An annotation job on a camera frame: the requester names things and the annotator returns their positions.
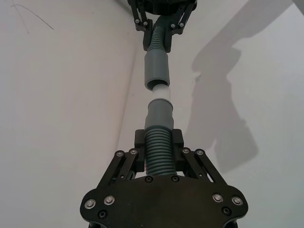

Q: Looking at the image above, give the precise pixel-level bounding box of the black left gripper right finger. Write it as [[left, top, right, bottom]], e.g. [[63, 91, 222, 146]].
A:
[[171, 129, 226, 188]]

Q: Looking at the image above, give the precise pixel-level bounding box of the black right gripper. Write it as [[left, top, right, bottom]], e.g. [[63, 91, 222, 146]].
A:
[[127, 0, 198, 54]]

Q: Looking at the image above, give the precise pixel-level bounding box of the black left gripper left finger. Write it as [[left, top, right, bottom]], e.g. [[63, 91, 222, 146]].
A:
[[96, 129, 147, 190]]

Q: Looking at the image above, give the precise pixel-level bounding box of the grey corrugated hose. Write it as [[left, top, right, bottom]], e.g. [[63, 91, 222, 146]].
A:
[[143, 16, 171, 92], [143, 99, 177, 177]]

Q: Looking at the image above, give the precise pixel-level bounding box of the white plastic tube connector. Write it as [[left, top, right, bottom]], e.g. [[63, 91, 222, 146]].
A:
[[152, 83, 171, 103]]

